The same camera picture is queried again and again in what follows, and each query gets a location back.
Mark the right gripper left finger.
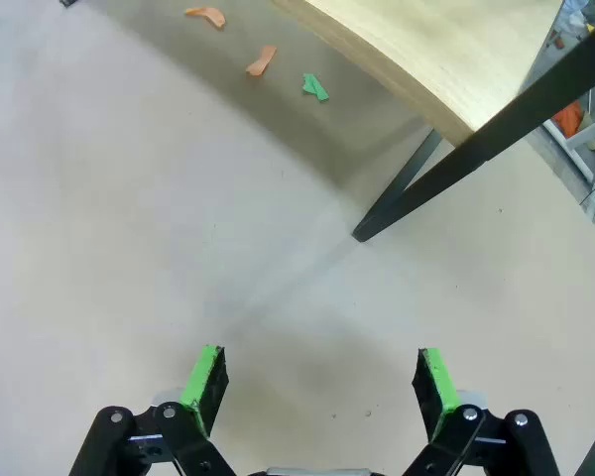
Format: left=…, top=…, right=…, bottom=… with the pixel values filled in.
left=68, top=345, right=239, bottom=476

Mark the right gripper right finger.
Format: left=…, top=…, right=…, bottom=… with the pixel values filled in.
left=401, top=348, right=561, bottom=476

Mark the white table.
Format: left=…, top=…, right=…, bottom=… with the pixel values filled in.
left=542, top=98, right=595, bottom=224

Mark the orange bag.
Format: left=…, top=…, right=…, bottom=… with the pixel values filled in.
left=552, top=101, right=584, bottom=139

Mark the green paper scrap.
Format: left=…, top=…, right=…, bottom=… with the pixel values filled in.
left=301, top=72, right=330, bottom=103

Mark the short orange paper scrap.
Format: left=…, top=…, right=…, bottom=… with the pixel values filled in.
left=245, top=45, right=278, bottom=77

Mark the curved orange paper scrap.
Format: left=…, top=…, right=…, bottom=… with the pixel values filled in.
left=184, top=6, right=227, bottom=31

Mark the two-tier wooden shelf black frame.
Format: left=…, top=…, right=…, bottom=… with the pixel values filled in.
left=59, top=0, right=595, bottom=244

